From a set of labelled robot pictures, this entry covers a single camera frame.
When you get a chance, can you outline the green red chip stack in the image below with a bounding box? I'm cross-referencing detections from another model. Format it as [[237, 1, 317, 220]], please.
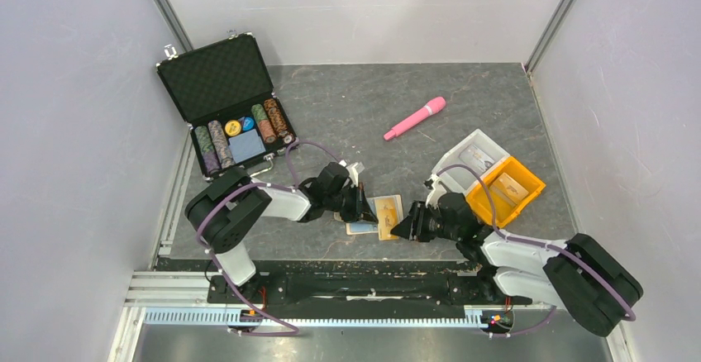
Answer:
[[251, 104, 277, 144]]

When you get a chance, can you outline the white plastic bin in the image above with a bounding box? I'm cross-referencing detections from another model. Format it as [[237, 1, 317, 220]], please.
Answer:
[[427, 129, 511, 198]]

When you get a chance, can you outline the gold VIP card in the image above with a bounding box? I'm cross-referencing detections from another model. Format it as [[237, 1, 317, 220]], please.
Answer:
[[374, 194, 403, 241]]

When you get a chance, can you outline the white slotted cable duct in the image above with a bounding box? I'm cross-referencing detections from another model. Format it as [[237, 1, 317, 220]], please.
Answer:
[[143, 307, 488, 329]]

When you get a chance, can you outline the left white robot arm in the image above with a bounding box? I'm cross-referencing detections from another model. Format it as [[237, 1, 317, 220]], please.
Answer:
[[185, 161, 379, 302]]

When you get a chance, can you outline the black poker chip case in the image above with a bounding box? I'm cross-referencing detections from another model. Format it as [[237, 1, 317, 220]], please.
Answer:
[[155, 32, 298, 182]]

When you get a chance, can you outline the blue card deck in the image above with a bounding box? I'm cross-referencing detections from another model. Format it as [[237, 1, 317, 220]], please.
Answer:
[[228, 130, 265, 164]]

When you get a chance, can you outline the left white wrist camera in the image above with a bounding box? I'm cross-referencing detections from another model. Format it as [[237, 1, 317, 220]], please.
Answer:
[[340, 160, 365, 186]]

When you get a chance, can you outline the purple grey chip stack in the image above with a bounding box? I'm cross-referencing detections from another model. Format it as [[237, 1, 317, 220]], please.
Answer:
[[207, 120, 235, 169]]

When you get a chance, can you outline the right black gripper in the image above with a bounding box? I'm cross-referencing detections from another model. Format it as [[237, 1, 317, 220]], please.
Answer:
[[390, 201, 460, 243]]

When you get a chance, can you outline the card in white bin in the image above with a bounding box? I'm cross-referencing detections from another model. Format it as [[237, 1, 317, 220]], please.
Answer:
[[459, 144, 495, 174]]

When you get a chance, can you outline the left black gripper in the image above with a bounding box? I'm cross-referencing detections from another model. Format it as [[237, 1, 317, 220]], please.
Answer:
[[325, 183, 379, 225]]

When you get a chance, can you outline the card in orange bin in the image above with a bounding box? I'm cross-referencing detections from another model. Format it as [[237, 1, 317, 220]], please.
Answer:
[[489, 173, 529, 207]]

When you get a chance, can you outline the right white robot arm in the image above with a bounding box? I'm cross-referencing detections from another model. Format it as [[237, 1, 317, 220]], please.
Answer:
[[391, 193, 644, 337]]

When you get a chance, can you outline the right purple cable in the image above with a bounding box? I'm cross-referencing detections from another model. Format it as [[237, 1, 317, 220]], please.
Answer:
[[435, 163, 639, 340]]

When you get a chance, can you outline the blue dealer chip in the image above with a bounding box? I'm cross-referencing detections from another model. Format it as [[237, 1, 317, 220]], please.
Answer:
[[239, 117, 256, 132]]

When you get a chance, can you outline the green purple chip stack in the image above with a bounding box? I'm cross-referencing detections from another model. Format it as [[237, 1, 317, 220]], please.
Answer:
[[194, 126, 221, 177]]

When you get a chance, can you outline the yellow dealer chip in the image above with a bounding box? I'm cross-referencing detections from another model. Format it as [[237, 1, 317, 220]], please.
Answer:
[[223, 120, 242, 137]]

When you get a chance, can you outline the orange black chip stack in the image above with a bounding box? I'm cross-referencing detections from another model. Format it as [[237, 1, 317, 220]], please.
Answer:
[[263, 98, 291, 138]]

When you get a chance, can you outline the beige card holder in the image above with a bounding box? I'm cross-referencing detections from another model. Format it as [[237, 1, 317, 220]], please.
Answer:
[[334, 195, 384, 236]]

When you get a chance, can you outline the pink toy microphone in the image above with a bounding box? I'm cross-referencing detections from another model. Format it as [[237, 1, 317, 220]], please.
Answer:
[[383, 96, 446, 141]]

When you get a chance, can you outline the orange plastic bin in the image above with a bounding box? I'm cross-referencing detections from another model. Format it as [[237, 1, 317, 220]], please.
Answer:
[[465, 157, 546, 228]]

